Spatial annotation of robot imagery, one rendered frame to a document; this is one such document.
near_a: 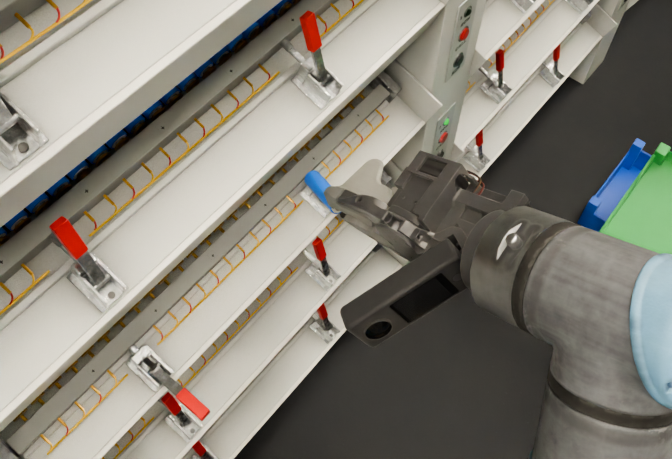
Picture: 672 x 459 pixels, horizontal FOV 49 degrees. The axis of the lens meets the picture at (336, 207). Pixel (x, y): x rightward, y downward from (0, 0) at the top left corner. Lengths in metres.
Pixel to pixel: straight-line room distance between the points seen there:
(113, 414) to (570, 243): 0.47
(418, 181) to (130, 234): 0.25
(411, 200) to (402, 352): 0.75
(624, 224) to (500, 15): 0.58
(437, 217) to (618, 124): 1.14
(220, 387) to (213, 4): 0.59
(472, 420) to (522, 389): 0.11
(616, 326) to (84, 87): 0.36
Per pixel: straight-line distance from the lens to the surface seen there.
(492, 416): 1.36
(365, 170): 0.71
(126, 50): 0.49
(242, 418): 1.17
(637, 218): 1.50
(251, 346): 0.99
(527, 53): 1.32
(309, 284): 1.02
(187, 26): 0.50
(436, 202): 0.63
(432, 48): 0.86
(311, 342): 1.20
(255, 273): 0.82
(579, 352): 0.53
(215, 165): 0.66
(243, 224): 0.81
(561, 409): 0.55
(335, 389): 1.34
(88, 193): 0.61
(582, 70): 1.77
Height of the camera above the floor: 1.27
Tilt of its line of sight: 58 degrees down
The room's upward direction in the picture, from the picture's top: straight up
